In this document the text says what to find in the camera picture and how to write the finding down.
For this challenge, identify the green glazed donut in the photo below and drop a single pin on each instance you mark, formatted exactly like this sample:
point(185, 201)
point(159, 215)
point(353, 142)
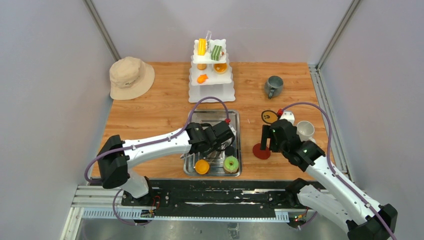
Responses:
point(231, 164)

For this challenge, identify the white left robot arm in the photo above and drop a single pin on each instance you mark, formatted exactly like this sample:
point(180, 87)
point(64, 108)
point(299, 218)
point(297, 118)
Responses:
point(118, 157)

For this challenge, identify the orange fish cookie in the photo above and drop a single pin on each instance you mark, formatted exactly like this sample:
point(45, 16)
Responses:
point(202, 78)

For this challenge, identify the white three-tier dessert stand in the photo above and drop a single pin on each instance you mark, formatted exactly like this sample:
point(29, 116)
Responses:
point(220, 86)

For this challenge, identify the green striped cake slice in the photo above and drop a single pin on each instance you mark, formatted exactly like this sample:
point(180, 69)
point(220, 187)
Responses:
point(216, 53)

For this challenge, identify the yellow black round coaster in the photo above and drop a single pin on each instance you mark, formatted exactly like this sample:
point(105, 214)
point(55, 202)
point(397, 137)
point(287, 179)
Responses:
point(269, 116)

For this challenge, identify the metal tray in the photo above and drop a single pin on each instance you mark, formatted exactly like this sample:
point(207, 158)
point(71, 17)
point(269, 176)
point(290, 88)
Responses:
point(215, 159)

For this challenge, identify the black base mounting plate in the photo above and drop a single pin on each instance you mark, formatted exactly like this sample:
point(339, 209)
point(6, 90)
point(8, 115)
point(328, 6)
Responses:
point(215, 198)

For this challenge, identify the white cup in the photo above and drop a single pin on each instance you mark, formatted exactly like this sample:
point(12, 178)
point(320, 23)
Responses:
point(306, 131)

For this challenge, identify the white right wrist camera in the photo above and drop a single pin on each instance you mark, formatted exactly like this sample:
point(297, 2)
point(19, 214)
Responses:
point(287, 115)

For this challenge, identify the yellow cake slice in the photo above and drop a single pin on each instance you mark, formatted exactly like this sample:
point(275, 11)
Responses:
point(202, 46)

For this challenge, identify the metal tongs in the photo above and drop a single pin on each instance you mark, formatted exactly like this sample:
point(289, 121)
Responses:
point(220, 149)

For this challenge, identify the beige bucket hat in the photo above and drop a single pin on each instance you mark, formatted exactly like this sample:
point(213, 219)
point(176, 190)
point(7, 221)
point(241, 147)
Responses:
point(130, 78)

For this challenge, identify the red round coaster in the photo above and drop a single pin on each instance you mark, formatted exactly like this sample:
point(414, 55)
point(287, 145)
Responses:
point(260, 153)

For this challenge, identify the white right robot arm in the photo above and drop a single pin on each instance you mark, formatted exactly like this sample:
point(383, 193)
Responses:
point(355, 212)

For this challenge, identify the tan round biscuit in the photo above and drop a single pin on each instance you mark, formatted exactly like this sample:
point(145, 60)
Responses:
point(201, 66)

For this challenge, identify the black round cookie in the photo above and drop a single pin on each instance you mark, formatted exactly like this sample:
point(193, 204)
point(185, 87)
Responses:
point(230, 151)

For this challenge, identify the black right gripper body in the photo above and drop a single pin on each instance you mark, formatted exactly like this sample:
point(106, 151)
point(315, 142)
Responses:
point(277, 147)

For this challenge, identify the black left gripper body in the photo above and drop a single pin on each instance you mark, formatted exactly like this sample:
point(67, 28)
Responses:
point(213, 149)

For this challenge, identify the grey metal mug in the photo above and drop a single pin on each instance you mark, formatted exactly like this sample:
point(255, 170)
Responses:
point(273, 87)

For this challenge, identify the orange glazed donut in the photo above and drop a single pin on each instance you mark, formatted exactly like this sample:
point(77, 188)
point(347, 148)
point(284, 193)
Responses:
point(220, 68)

